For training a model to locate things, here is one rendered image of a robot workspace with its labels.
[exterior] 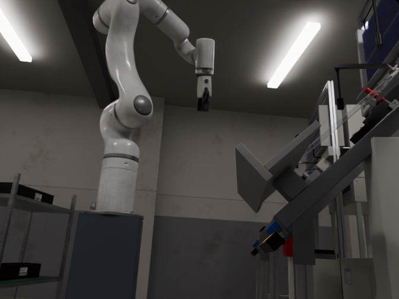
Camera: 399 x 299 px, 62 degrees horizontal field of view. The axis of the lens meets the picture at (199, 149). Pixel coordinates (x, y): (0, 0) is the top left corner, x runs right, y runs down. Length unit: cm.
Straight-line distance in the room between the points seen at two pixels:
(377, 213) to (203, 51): 110
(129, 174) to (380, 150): 73
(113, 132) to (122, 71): 21
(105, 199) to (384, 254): 77
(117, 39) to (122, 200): 56
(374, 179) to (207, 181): 429
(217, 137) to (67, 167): 221
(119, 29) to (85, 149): 388
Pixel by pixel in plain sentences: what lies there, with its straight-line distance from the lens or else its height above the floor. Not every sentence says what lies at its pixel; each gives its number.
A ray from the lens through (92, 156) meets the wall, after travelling 500.
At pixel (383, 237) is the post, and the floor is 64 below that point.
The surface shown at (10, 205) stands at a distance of 270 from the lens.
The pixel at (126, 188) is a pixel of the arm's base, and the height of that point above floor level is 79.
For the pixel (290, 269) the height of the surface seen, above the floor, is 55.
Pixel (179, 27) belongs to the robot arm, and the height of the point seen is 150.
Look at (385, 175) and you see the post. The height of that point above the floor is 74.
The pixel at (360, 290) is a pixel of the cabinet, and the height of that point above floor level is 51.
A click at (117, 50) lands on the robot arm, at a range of 124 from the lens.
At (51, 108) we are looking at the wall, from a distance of 539.
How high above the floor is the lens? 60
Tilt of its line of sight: 18 degrees up
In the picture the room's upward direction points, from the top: 3 degrees clockwise
